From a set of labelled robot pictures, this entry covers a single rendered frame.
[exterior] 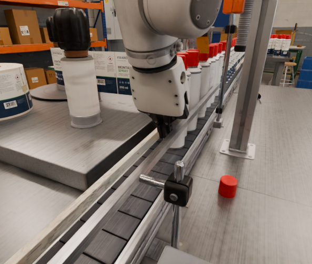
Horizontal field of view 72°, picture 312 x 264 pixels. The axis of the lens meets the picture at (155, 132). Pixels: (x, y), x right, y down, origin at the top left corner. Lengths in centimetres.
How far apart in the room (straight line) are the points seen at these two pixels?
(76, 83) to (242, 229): 49
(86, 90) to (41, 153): 19
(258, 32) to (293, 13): 756
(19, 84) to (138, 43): 56
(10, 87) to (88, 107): 28
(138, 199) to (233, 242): 16
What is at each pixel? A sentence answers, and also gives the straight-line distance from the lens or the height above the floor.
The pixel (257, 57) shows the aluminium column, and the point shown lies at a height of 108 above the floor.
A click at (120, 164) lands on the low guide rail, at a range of 39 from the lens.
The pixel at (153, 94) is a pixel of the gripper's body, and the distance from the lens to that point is 37.
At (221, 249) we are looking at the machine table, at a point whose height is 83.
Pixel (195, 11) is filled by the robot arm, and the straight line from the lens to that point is 25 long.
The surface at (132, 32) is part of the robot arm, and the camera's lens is 32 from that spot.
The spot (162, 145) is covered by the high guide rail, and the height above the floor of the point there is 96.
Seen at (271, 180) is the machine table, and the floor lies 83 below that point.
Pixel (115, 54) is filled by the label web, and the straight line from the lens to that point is 78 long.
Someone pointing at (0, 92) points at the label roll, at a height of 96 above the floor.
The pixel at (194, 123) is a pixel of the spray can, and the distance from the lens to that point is 58.
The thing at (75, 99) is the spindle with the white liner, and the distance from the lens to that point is 61.
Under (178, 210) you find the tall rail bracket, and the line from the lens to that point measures 29.
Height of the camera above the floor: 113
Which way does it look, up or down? 26 degrees down
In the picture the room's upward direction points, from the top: straight up
